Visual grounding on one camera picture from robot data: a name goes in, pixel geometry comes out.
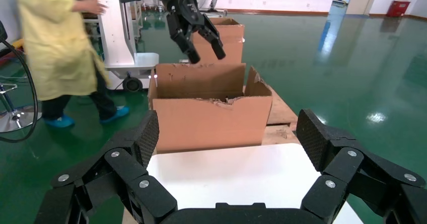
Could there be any big open cardboard box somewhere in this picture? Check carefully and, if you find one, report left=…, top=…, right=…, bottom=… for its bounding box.
left=148, top=62, right=273, bottom=155

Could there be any black hanging cable hoop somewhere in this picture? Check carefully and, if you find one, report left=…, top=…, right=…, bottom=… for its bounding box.
left=0, top=21, right=38, bottom=144

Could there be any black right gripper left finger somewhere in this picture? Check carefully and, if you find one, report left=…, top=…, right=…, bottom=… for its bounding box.
left=35, top=110, right=177, bottom=224

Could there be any red cabinet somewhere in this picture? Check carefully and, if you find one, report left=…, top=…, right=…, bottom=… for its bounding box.
left=386, top=0, right=411, bottom=18

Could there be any person in yellow coat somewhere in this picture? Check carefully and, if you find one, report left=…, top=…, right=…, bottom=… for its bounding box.
left=10, top=0, right=131, bottom=130

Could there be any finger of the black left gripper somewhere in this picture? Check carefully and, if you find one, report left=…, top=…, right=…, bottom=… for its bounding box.
left=196, top=14, right=227, bottom=60
left=166, top=12, right=201, bottom=65

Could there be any chrome stool base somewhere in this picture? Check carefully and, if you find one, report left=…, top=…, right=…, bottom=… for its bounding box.
left=0, top=82, right=42, bottom=134

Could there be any white wheeled robot column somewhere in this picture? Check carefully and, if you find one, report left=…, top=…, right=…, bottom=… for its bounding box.
left=95, top=0, right=161, bottom=93

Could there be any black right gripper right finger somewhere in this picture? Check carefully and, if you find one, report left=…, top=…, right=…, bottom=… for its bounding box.
left=296, top=108, right=427, bottom=224

